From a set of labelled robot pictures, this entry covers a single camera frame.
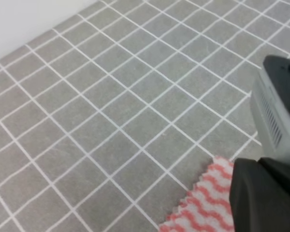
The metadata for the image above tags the pink white wavy striped towel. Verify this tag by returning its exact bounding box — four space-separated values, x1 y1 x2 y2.
159 157 235 232

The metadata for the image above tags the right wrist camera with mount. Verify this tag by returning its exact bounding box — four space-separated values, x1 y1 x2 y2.
250 55 290 164

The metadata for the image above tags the grey grid pattern tablecloth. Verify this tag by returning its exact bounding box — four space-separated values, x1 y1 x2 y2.
0 0 290 232

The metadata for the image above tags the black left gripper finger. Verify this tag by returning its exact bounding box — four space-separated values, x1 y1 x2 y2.
229 158 290 232

